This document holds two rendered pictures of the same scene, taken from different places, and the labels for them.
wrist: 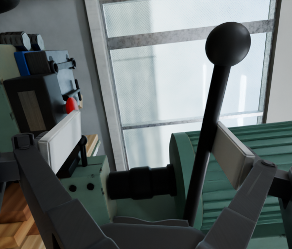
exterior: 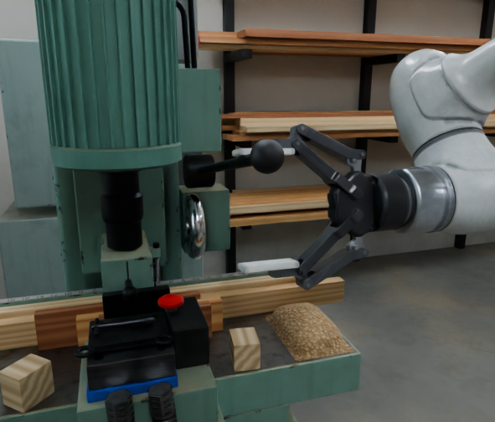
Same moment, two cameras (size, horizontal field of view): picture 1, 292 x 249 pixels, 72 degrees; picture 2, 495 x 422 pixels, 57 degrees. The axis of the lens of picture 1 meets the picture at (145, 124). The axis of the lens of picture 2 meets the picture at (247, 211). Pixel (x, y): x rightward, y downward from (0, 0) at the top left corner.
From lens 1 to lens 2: 55 cm
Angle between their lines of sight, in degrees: 86
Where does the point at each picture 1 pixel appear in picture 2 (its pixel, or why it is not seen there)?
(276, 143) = (146, 39)
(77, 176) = (151, 282)
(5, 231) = (218, 311)
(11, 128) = not seen: hidden behind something
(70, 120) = (265, 265)
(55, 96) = (188, 316)
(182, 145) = (141, 162)
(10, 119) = not seen: hidden behind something
